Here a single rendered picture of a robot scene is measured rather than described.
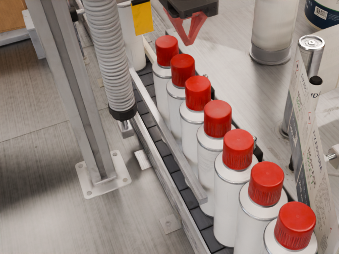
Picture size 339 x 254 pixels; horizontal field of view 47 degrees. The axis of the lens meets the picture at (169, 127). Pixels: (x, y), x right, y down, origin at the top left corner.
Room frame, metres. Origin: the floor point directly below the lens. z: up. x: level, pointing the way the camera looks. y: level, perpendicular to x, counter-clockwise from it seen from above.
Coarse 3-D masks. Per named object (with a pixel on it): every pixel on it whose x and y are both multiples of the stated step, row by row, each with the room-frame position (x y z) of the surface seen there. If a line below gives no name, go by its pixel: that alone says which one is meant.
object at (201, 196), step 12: (132, 72) 0.57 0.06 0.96; (144, 96) 0.50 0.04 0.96; (156, 108) 0.47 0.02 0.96; (156, 120) 0.44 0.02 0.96; (168, 132) 0.41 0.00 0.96; (168, 144) 0.39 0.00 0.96; (180, 156) 0.36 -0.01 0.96; (180, 168) 0.35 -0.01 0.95; (192, 180) 0.31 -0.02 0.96; (204, 192) 0.29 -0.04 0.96
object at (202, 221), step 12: (144, 72) 0.67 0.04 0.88; (132, 84) 0.63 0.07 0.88; (144, 84) 0.63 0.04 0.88; (144, 108) 0.56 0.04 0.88; (144, 120) 0.52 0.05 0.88; (156, 132) 0.49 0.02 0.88; (156, 144) 0.46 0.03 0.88; (168, 156) 0.43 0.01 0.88; (168, 168) 0.40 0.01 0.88; (180, 180) 0.38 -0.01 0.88; (180, 192) 0.35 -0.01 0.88; (192, 192) 0.35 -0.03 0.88; (192, 204) 0.33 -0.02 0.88; (192, 216) 0.31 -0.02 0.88; (204, 216) 0.31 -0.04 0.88; (204, 228) 0.29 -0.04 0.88; (204, 240) 0.28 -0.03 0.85; (216, 252) 0.25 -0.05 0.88; (228, 252) 0.24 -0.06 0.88
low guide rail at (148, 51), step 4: (144, 40) 0.74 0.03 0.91; (144, 44) 0.72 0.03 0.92; (148, 44) 0.72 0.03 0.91; (144, 48) 0.72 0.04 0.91; (148, 48) 0.71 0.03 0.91; (148, 52) 0.69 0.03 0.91; (152, 52) 0.69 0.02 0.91; (148, 56) 0.69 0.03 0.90; (152, 56) 0.67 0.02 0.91; (156, 56) 0.67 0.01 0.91; (152, 60) 0.67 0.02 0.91; (152, 64) 0.67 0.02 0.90
